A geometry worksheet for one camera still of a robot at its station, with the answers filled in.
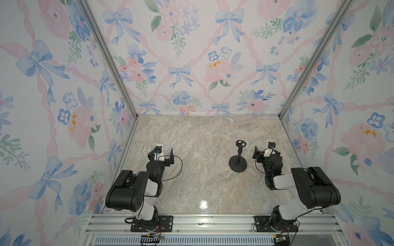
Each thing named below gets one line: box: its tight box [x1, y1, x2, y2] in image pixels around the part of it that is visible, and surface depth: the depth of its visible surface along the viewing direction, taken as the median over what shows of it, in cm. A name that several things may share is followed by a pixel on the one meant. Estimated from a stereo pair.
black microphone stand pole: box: [235, 139, 247, 164], surface depth 83 cm
